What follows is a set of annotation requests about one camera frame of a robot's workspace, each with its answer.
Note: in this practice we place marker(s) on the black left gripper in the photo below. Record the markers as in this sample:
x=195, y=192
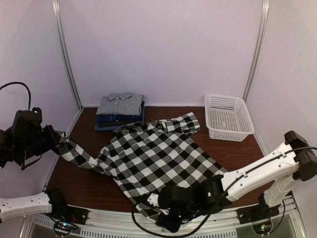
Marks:
x=53, y=138

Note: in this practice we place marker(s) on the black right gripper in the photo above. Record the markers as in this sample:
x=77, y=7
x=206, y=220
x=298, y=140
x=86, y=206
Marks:
x=162, y=221

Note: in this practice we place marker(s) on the black white plaid shirt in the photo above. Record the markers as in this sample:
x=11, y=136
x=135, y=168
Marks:
x=144, y=158

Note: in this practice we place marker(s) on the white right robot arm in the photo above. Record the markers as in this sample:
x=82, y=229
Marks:
x=293, y=160

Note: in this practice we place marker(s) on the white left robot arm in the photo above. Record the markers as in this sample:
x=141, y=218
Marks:
x=50, y=201

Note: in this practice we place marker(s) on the blue white checked folded shirt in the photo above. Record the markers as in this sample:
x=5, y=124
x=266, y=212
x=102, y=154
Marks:
x=103, y=127

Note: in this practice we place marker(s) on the dark folded shirt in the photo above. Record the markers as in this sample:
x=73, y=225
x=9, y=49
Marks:
x=117, y=123

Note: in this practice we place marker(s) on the grey folded shirt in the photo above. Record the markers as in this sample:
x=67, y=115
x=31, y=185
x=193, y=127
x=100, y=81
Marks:
x=121, y=104

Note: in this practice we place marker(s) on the right circuit board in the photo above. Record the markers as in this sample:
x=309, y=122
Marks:
x=262, y=228

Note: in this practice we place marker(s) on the circuit board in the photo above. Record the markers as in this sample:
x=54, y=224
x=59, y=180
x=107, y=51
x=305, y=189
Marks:
x=262, y=228
x=62, y=228

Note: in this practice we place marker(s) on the left circuit board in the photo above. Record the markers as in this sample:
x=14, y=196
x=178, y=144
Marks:
x=62, y=228

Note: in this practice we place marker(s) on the white plastic laundry basket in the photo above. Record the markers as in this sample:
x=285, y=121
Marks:
x=227, y=118

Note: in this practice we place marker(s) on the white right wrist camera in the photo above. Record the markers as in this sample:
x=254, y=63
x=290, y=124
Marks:
x=153, y=200

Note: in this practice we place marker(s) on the aluminium front rail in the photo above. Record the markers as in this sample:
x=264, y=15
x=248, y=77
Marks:
x=147, y=220

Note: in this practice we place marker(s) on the left aluminium frame post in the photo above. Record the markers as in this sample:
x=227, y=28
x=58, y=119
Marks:
x=64, y=53

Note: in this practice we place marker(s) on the aluminium frame post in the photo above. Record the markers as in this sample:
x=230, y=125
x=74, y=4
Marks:
x=258, y=47
x=64, y=53

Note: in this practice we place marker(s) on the right aluminium frame post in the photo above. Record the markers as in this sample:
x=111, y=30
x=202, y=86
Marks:
x=258, y=47

